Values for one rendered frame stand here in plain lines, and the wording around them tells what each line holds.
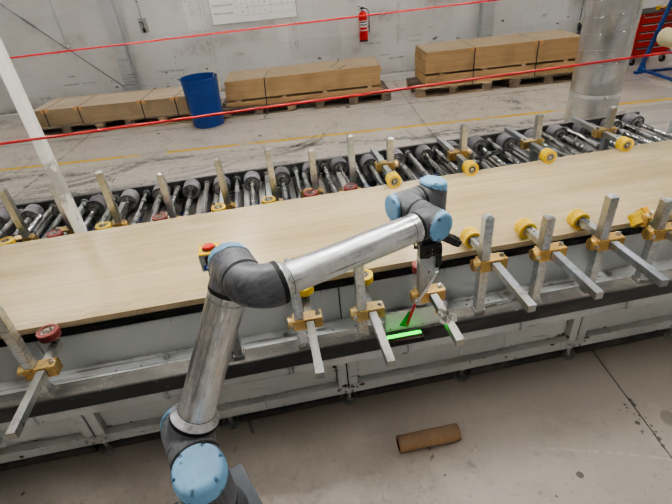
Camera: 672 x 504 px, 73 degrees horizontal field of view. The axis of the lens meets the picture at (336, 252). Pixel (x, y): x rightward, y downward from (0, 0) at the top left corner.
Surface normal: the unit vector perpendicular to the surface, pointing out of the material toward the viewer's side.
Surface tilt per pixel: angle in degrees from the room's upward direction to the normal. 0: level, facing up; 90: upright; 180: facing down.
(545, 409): 0
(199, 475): 5
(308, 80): 90
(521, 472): 0
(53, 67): 90
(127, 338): 90
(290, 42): 90
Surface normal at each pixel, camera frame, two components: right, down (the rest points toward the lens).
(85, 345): 0.18, 0.53
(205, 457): -0.04, -0.79
